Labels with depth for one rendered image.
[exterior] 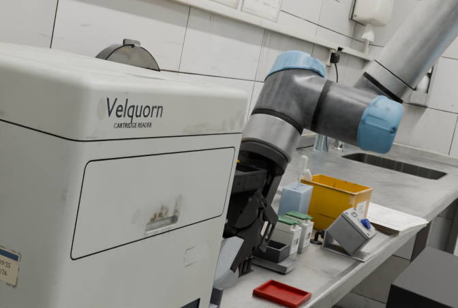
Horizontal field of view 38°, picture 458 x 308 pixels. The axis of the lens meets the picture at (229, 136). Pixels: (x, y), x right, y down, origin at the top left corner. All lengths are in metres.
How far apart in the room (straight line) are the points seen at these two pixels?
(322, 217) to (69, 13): 0.68
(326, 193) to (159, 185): 0.88
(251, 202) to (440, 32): 0.38
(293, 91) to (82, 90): 0.47
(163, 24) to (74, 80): 1.26
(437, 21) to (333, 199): 0.55
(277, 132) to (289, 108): 0.04
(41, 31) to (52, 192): 0.91
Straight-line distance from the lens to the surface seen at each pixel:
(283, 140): 0.87
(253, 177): 0.82
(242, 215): 0.83
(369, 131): 0.89
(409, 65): 1.01
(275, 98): 0.89
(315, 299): 1.03
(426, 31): 1.01
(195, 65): 1.90
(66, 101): 0.48
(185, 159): 0.61
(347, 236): 1.29
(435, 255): 1.16
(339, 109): 0.89
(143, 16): 1.65
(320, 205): 1.44
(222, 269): 0.82
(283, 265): 1.11
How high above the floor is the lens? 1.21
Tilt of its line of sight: 7 degrees down
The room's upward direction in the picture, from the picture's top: 11 degrees clockwise
